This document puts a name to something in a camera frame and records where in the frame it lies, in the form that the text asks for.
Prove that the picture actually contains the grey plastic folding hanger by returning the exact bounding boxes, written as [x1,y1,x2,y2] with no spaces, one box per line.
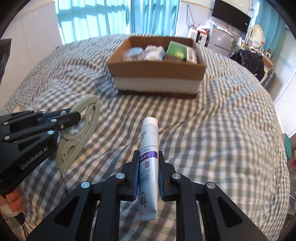
[56,95,101,172]

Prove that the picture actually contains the white purple ointment tube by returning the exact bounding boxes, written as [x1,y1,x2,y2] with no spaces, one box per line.
[138,117,159,221]

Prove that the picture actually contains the clear plastic cotton swab jar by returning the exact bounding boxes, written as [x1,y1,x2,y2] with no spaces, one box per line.
[121,47,145,61]

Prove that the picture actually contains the green white medicine box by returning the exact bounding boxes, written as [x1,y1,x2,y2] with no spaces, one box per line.
[164,41,198,64]

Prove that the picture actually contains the person's left hand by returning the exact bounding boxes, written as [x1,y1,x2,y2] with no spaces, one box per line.
[1,185,25,217]

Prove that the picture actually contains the grey white checkered bedspread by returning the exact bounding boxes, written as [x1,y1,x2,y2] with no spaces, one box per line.
[1,35,290,240]

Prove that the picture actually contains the green topped plastic stool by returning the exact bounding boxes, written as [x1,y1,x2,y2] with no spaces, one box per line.
[283,133,292,160]

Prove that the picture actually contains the left turquoise curtain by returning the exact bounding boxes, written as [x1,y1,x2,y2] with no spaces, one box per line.
[55,0,130,44]

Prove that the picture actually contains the turquoise curtain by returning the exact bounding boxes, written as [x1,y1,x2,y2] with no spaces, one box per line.
[130,0,180,36]
[55,0,130,44]
[255,1,285,61]

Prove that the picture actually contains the brown cardboard box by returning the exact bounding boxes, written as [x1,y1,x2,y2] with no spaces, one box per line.
[107,36,207,98]

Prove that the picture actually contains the white louvered wardrobe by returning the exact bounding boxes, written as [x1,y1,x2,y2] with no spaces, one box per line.
[272,29,296,137]

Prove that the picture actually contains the middle turquoise curtain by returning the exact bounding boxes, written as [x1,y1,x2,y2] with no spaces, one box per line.
[130,0,180,36]

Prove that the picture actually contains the black jacket on chair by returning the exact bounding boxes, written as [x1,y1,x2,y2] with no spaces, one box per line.
[228,49,264,81]

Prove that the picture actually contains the white suitcase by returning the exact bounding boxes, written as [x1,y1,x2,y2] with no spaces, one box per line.
[188,28,207,46]

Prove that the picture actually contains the silver small refrigerator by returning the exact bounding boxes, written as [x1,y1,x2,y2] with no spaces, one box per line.
[206,27,235,57]

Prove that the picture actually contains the white oval vanity mirror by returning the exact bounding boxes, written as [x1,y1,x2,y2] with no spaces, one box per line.
[247,25,264,48]

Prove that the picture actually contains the right turquoise curtain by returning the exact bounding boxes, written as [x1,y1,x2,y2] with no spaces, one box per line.
[255,1,285,61]

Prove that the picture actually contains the black wall television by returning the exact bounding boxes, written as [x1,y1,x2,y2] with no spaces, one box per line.
[212,1,251,33]

